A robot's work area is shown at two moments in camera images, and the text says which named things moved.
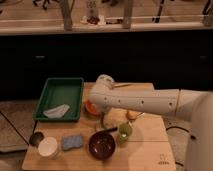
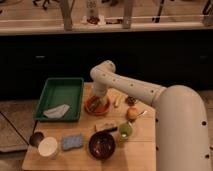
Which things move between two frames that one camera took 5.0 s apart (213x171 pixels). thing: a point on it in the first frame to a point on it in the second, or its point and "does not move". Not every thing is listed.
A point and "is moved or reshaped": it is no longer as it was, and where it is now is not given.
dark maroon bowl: [101, 145] does not move
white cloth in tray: [57, 112] does not move
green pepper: [102, 120] is moved or reshaped
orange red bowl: [92, 108] does not move
